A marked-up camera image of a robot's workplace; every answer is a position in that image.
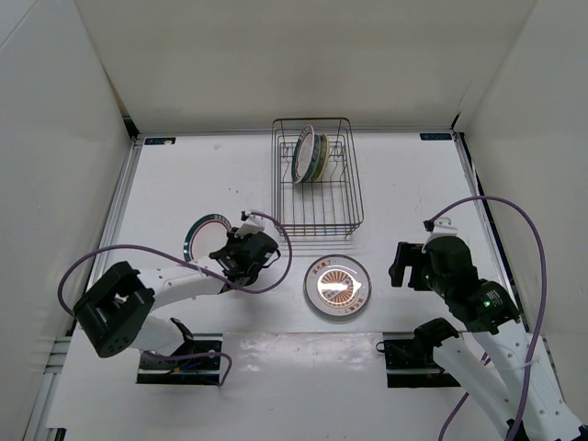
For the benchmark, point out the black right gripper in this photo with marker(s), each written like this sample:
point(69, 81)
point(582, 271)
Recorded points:
point(408, 254)

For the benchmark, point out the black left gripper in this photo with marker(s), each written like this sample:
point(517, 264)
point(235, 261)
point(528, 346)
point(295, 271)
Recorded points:
point(231, 240)

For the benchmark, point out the white green rimmed plate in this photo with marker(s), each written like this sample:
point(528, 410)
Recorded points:
point(208, 234)

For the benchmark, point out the teal patterned plate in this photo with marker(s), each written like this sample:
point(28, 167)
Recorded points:
point(317, 158)

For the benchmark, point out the cream floral plate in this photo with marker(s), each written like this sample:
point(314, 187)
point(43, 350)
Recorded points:
point(324, 157)

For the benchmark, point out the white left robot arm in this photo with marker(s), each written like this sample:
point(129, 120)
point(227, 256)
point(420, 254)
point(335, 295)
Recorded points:
point(116, 313)

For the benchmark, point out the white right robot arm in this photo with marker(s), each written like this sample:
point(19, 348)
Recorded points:
point(520, 398)

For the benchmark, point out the left blue table label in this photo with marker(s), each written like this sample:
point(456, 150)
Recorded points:
point(160, 141)

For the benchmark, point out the blue table label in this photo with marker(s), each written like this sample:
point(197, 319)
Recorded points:
point(434, 136)
point(160, 141)

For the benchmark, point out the right blue table label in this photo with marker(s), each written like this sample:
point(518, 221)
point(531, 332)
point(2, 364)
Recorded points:
point(434, 136)

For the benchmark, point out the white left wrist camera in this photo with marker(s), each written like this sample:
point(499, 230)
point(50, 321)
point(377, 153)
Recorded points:
point(252, 223)

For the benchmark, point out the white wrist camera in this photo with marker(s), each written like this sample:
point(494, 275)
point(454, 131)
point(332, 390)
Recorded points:
point(252, 223)
point(441, 227)

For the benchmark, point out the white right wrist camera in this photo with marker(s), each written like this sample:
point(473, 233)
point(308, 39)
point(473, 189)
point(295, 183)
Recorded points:
point(441, 227)

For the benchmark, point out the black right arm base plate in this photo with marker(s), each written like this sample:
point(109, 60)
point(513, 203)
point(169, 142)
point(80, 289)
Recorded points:
point(407, 368)

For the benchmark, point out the metal wire dish rack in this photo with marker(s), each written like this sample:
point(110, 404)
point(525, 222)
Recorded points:
point(330, 207)

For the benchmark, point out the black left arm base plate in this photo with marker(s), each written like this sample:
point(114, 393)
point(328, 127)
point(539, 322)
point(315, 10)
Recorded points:
point(195, 371)

